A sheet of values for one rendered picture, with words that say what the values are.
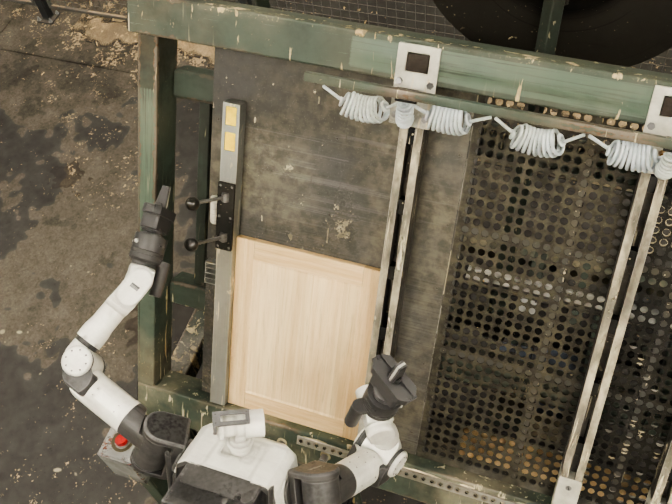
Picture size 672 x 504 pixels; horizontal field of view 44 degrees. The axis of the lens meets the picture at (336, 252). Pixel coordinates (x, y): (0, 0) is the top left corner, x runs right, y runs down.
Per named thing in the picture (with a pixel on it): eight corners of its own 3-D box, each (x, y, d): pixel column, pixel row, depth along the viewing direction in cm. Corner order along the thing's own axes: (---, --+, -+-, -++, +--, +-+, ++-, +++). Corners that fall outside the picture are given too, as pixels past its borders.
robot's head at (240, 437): (265, 449, 200) (265, 422, 195) (222, 453, 199) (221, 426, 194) (262, 429, 206) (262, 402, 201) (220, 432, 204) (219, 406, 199)
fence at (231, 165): (215, 394, 263) (209, 401, 260) (229, 98, 223) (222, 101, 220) (230, 399, 262) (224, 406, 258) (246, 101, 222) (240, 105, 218)
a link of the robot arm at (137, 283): (136, 262, 225) (103, 302, 222) (139, 262, 217) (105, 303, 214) (155, 277, 227) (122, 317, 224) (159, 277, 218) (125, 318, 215)
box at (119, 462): (114, 474, 265) (95, 453, 250) (131, 440, 271) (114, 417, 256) (147, 485, 262) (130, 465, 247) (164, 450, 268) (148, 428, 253)
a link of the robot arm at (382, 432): (392, 427, 194) (398, 443, 206) (382, 391, 198) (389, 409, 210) (365, 435, 194) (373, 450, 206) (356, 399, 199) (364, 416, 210)
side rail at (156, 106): (155, 364, 275) (137, 381, 265) (158, 23, 228) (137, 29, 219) (171, 369, 273) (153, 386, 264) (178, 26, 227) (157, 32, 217)
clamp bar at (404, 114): (356, 436, 250) (328, 485, 230) (410, 35, 200) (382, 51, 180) (388, 446, 248) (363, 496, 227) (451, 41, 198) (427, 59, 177)
